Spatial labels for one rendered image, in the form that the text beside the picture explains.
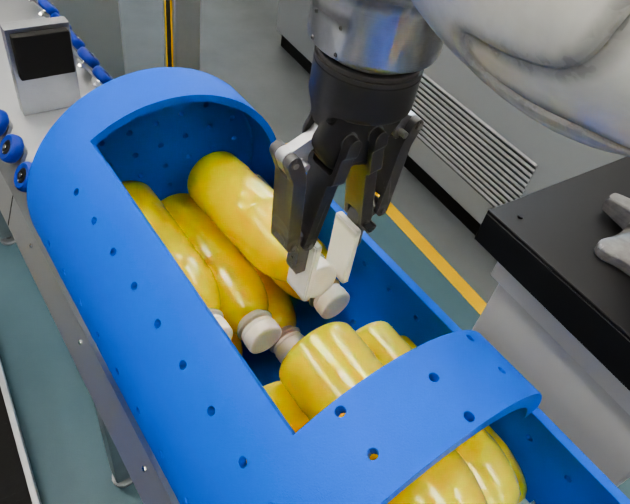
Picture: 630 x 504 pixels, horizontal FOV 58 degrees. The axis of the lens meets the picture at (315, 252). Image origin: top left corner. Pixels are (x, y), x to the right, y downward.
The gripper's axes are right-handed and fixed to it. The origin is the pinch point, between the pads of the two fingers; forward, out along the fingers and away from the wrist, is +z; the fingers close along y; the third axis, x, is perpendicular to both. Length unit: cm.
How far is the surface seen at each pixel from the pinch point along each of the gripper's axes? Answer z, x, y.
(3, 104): 24, -74, 12
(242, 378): -3.1, 8.7, 14.0
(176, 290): -2.9, -0.5, 14.2
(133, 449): 29.6, -5.8, 17.9
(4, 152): 21, -55, 16
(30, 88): 19, -69, 8
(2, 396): 102, -70, 30
